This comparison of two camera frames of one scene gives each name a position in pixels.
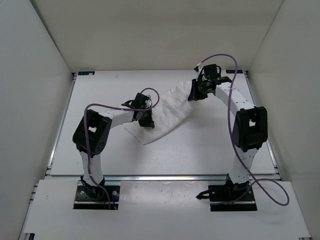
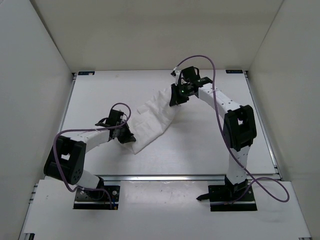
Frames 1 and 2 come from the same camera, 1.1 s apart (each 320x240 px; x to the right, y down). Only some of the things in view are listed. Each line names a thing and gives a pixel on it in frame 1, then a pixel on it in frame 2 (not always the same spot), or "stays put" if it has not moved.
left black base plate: (96, 197) stays put
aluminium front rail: (166, 178) stays put
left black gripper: (149, 122) → (128, 137)
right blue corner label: (234, 71) stays put
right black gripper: (193, 95) → (176, 99)
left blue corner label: (86, 73) stays put
